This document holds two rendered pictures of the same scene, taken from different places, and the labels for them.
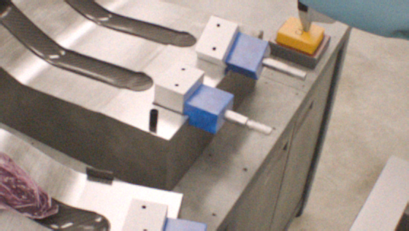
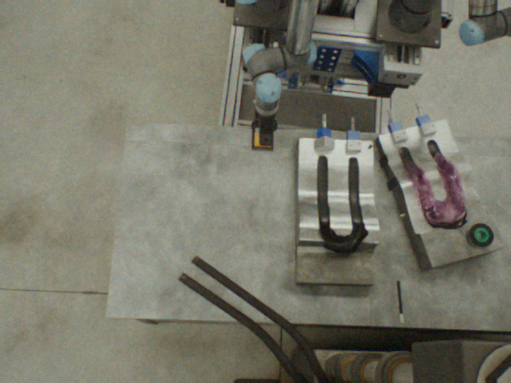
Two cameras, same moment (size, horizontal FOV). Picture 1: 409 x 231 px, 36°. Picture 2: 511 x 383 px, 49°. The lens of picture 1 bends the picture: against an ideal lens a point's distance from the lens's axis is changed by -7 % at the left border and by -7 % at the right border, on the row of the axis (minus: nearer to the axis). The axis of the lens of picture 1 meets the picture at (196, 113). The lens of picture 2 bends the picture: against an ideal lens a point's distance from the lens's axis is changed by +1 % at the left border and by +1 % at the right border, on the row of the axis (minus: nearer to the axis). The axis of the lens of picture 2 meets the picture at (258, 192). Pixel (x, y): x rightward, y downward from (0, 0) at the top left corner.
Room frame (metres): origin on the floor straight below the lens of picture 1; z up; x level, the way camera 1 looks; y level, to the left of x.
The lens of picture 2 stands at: (1.25, 0.52, 2.70)
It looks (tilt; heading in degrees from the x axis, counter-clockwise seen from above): 73 degrees down; 240
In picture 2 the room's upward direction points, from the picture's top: 9 degrees clockwise
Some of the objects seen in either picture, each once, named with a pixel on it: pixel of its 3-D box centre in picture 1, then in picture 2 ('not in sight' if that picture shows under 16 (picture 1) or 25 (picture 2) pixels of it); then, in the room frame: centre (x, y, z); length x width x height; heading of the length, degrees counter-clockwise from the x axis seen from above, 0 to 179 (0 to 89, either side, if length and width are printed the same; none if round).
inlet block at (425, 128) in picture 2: not in sight; (422, 119); (0.31, 0.00, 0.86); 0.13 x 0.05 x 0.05; 84
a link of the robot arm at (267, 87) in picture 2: not in sight; (267, 91); (0.87, -0.17, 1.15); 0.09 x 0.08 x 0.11; 86
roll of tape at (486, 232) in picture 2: not in sight; (479, 235); (0.36, 0.47, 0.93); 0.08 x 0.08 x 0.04
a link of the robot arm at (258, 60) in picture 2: not in sight; (263, 62); (0.85, -0.27, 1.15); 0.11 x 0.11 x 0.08; 86
